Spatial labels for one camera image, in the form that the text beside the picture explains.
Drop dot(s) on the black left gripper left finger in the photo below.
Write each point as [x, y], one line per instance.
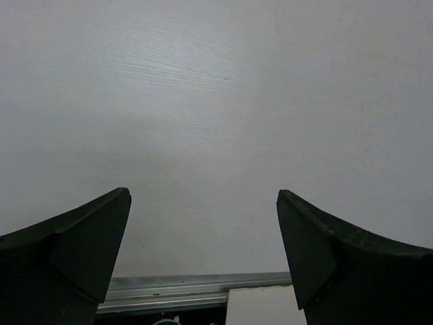
[58, 271]

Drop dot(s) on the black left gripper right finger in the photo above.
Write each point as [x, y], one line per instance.
[343, 274]

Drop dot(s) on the aluminium table edge rail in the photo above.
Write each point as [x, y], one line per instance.
[166, 293]

